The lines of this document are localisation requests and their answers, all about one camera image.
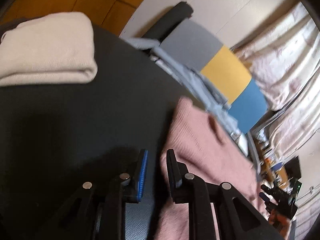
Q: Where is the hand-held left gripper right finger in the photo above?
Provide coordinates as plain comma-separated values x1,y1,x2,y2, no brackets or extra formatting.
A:
167,149,283,240

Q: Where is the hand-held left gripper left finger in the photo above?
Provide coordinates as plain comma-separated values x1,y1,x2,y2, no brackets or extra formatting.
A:
37,149,148,240

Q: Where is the pink knitted sweater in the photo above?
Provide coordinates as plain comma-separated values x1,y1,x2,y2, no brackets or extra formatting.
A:
155,97,263,240

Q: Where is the wooden shelf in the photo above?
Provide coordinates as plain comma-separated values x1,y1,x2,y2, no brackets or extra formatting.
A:
257,140,302,194

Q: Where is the black monitor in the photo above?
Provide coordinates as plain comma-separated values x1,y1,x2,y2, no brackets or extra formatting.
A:
285,156,302,181

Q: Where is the white printed seat cushion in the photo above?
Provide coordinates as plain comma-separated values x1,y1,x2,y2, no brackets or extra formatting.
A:
234,132,251,156

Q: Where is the pale striped curtain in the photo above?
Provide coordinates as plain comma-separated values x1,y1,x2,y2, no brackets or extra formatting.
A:
252,55,320,160

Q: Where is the light blue garment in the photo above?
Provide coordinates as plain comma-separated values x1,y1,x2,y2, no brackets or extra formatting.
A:
125,37,241,136

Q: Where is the grey yellow blue chair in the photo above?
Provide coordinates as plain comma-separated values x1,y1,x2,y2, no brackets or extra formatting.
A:
150,19,269,171

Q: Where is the pink floral quilt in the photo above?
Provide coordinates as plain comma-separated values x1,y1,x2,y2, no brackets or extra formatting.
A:
232,4,317,112

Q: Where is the black upright roll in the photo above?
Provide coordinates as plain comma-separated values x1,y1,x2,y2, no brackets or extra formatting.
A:
144,2,194,41

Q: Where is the beige folded cloth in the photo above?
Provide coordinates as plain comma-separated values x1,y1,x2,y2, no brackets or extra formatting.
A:
0,12,98,87

